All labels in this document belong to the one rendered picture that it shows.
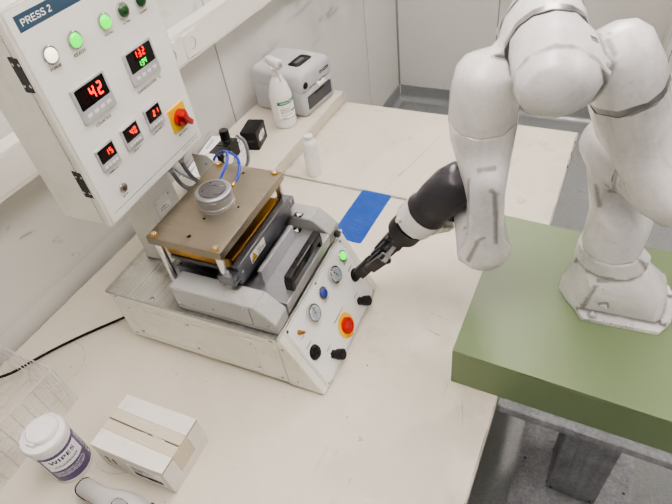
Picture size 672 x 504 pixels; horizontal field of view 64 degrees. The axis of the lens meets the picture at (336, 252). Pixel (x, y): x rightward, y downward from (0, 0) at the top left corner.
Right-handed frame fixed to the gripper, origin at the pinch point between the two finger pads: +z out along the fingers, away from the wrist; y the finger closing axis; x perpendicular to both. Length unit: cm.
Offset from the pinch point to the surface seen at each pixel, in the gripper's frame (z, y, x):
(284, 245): -1.2, 9.2, -19.2
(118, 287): 25, 27, -45
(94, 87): -20, 18, -63
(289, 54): 28, -86, -55
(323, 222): -3.1, -1.3, -14.6
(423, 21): 60, -229, -21
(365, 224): 16.6, -27.0, -2.0
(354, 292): 6.3, 3.5, 1.7
